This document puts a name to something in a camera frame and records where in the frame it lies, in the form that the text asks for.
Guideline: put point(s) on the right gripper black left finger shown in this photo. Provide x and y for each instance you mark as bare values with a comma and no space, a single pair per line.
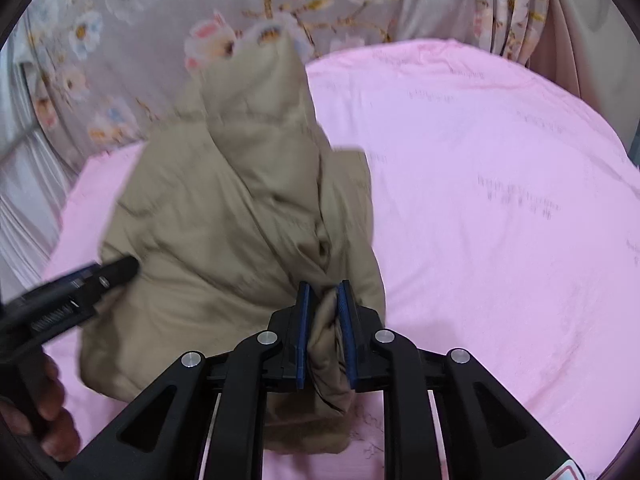
204,416

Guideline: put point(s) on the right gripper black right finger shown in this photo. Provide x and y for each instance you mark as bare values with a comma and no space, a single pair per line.
445,415

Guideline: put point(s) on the khaki puffer jacket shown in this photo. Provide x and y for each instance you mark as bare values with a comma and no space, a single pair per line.
236,199

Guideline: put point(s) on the person's left hand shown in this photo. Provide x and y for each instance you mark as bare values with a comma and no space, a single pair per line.
62,442

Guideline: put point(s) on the silver satin curtain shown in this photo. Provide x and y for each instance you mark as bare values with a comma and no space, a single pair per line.
34,178

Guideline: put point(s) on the pink bed sheet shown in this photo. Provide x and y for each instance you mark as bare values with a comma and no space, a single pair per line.
506,222

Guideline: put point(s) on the grey floral quilt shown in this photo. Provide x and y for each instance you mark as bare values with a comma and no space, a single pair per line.
99,72

